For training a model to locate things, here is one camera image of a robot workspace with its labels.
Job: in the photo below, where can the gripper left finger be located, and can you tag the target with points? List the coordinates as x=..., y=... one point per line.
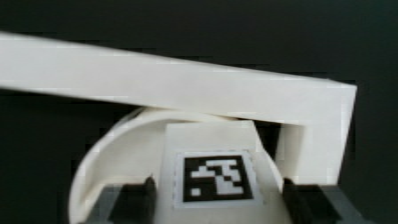
x=125, y=204

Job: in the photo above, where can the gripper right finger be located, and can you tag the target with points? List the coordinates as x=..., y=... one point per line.
x=318, y=204

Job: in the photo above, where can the white round stool seat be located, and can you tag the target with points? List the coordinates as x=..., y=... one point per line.
x=125, y=158

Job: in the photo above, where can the white stool leg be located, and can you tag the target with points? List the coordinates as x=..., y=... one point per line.
x=219, y=180

